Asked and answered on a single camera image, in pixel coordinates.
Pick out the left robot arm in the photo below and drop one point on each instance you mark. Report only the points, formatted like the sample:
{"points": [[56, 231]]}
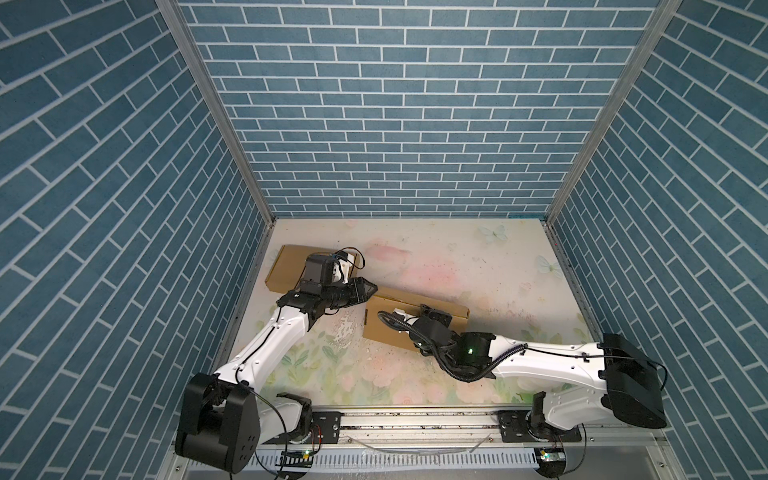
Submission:
{"points": [[224, 416]]}

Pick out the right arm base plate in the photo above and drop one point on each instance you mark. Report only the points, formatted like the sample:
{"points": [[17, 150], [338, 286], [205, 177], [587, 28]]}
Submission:
{"points": [[518, 426]]}

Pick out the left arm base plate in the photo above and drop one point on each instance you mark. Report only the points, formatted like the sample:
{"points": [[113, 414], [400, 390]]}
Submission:
{"points": [[326, 425]]}

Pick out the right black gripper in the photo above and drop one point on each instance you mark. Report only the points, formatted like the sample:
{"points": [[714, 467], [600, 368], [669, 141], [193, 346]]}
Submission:
{"points": [[424, 315]]}

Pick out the brown cardboard box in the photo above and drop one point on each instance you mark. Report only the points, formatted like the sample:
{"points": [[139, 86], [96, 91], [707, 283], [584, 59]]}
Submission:
{"points": [[296, 267]]}

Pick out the white slotted cable duct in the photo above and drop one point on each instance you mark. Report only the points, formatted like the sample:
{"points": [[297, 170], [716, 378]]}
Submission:
{"points": [[365, 460]]}

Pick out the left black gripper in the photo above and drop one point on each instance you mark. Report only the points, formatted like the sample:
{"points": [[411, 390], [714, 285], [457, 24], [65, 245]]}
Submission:
{"points": [[357, 290]]}

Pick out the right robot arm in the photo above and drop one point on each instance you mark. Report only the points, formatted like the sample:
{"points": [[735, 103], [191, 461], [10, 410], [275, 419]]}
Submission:
{"points": [[576, 384]]}

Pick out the aluminium front rail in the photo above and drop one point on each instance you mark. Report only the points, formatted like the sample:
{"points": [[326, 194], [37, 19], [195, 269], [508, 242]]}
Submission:
{"points": [[609, 450]]}

